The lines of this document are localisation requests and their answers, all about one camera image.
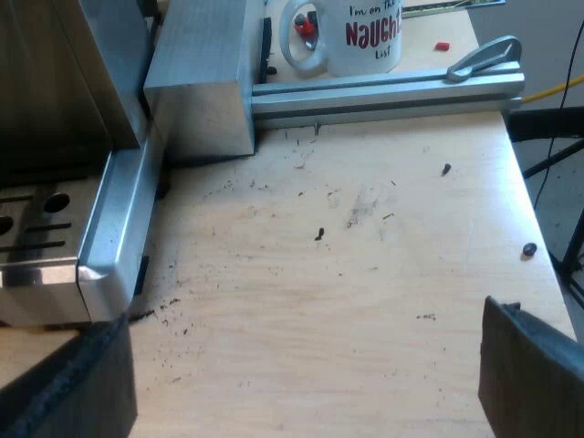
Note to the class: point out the white mug with red and black print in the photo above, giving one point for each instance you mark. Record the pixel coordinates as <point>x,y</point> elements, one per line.
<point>351,36</point>

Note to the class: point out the metal block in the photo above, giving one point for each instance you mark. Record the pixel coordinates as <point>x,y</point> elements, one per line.
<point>205,77</point>

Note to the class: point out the grey metal clamp lever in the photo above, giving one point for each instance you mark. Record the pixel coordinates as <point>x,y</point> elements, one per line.
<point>484,58</point>

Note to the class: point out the small red cap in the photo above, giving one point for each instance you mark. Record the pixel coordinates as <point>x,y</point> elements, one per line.
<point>441,46</point>

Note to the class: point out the aluminium rail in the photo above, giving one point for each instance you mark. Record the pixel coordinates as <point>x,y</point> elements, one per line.
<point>388,98</point>

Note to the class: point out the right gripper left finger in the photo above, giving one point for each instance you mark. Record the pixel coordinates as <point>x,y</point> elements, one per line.
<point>68,388</point>

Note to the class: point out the steel espresso machine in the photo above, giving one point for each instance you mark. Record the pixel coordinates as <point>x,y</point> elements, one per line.
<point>59,150</point>

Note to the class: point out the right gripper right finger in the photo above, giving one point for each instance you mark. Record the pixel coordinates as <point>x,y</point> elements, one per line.
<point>529,378</point>

